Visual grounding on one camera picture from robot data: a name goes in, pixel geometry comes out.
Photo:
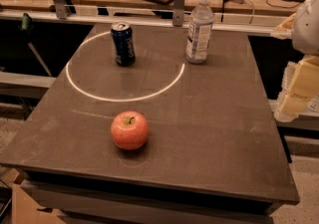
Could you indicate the clear plastic water bottle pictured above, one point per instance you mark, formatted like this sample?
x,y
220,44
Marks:
x,y
199,31

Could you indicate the red apple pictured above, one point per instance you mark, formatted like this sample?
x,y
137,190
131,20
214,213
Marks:
x,y
129,130

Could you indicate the metal rail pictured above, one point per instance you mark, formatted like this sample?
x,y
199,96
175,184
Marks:
x,y
259,30

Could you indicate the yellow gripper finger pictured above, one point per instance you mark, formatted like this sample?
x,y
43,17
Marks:
x,y
284,29
300,85

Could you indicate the blue soda can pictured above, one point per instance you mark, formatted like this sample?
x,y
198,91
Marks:
x,y
122,35

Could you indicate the middle metal bracket post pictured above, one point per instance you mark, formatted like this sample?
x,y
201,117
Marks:
x,y
178,13

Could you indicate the green handled tool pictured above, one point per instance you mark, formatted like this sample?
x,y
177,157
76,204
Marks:
x,y
25,29

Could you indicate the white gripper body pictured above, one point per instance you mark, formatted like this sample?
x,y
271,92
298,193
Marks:
x,y
307,30

